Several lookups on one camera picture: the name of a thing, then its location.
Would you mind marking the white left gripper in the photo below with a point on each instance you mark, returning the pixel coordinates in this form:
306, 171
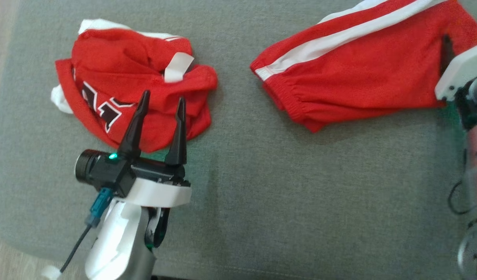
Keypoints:
160, 192

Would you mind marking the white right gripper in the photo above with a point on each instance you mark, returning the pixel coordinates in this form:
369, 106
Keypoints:
462, 68

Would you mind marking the red basketball jersey number 23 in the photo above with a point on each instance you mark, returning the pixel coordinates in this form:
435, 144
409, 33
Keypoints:
117, 62

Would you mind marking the red shorts with white stripe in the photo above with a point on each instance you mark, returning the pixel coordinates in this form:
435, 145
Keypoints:
362, 70

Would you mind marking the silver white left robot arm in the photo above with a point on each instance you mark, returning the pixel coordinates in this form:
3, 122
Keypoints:
121, 241

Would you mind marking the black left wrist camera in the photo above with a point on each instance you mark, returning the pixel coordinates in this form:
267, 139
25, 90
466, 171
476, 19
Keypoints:
102, 171

